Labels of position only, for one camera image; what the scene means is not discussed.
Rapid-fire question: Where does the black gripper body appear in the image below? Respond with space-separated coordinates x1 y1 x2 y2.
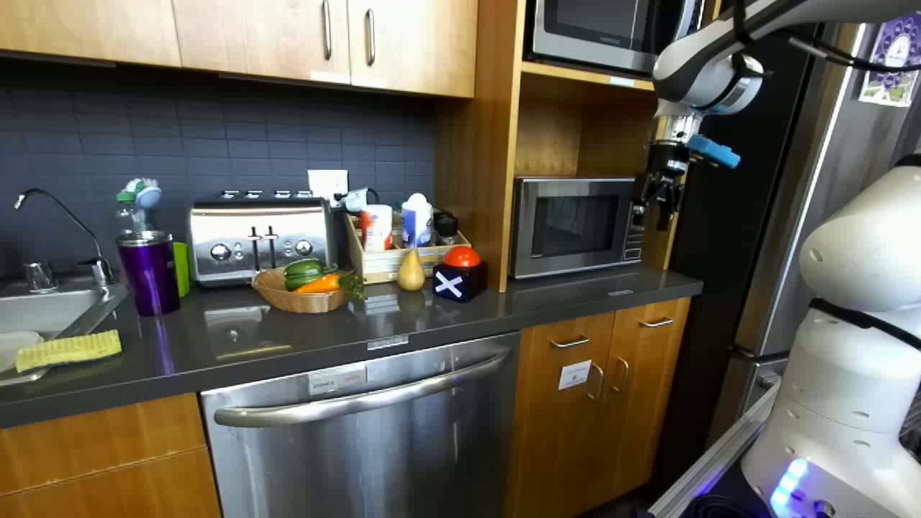
640 140 690 206

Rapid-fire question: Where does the orange toy carrot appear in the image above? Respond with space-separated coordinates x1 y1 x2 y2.
295 271 370 300

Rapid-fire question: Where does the wooden bowl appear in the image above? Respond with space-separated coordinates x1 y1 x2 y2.
250 264 352 317

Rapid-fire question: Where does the small silver countertop microwave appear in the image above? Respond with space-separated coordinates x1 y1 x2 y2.
511 171 647 282

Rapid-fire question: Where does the stainless steel refrigerator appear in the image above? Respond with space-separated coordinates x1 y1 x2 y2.
660 0 921 485

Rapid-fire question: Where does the tall wooden shelf cabinet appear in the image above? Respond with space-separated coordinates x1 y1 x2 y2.
436 0 721 295

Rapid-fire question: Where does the white cabinet label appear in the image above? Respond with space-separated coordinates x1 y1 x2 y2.
555 356 597 393

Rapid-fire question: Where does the small black jar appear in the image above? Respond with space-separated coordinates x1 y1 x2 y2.
433 206 460 242

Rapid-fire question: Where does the black cube with red top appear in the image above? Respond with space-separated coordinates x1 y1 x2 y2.
430 245 489 305

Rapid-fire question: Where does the white and blue container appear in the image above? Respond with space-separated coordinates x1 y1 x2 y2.
398 189 437 249

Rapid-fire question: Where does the yellow toy pear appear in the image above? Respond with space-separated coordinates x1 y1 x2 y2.
394 246 430 294

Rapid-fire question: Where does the wooden lower cabinet with label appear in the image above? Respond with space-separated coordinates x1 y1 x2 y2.
505 295 693 518

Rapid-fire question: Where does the wooden condiment crate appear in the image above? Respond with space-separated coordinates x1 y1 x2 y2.
344 209 475 288

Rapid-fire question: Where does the white and red bottle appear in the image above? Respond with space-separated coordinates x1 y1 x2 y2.
358 200 398 252

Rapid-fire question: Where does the wooden upper cabinet door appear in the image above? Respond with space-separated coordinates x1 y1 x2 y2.
170 0 354 87
0 0 184 69
345 0 480 100

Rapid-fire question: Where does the green toy pepper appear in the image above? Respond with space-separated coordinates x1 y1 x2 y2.
282 256 328 294

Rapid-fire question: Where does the stainless steel dishwasher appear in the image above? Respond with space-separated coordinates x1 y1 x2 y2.
198 328 524 518

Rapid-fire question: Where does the silver toaster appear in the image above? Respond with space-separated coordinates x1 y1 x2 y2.
188 187 339 289

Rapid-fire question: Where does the green cup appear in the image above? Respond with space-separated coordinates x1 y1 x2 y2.
170 238 197 300

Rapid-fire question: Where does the purple tumbler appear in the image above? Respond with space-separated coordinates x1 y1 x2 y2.
115 226 184 318

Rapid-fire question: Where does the bottle with green blue top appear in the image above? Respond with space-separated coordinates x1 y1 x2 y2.
113 174 167 238

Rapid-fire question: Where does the chrome faucet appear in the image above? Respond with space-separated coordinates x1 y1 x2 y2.
11 184 115 301

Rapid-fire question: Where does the yellow sponge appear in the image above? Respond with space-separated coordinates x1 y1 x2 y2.
11 328 126 377

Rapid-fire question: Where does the plain wooden lower cabinet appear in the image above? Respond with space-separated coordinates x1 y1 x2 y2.
0 389 224 518

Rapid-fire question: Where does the steel sink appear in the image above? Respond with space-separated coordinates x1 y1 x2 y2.
0 278 131 389

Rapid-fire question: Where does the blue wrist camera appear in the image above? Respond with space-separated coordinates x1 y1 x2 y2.
685 131 747 171

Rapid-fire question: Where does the robot mount platform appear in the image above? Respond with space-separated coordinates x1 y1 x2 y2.
647 380 785 518

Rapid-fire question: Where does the white wall outlet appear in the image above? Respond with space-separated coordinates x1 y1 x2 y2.
305 166 352 205

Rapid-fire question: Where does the silver cabinet door handle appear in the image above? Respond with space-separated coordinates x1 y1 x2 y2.
361 3 381 69
319 0 338 62

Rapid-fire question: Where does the chrome sink tap handle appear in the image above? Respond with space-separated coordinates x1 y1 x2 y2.
24 259 57 294

